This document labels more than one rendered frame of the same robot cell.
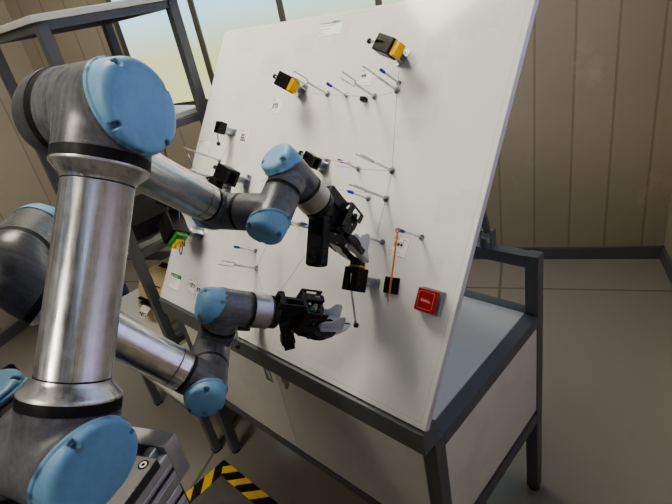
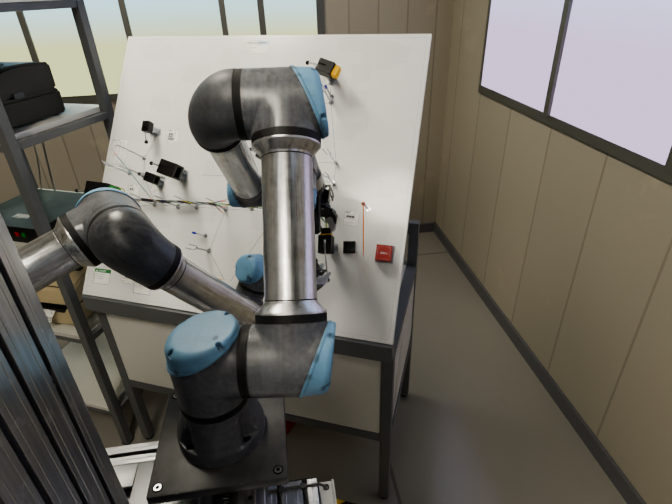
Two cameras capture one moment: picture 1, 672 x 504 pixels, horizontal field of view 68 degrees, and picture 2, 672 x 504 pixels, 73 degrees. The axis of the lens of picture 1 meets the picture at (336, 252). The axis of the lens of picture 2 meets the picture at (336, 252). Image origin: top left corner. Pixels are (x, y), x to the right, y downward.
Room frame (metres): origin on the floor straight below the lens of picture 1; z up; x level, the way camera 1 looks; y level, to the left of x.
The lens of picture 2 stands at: (-0.06, 0.58, 1.84)
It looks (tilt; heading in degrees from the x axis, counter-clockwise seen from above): 30 degrees down; 329
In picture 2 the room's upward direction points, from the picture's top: 2 degrees counter-clockwise
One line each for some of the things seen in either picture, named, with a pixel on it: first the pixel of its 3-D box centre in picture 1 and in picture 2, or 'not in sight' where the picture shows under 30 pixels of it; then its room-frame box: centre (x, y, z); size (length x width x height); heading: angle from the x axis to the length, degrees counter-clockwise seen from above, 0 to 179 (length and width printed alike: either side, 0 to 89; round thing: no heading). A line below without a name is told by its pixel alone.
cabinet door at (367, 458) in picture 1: (349, 442); (306, 380); (1.04, 0.07, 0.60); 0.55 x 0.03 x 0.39; 42
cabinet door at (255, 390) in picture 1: (237, 374); (175, 354); (1.45, 0.44, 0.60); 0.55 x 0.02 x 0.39; 42
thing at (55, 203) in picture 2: (143, 214); (37, 214); (1.97, 0.75, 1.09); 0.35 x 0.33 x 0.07; 42
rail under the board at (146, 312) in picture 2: (265, 353); (226, 322); (1.23, 0.27, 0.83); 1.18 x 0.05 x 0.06; 42
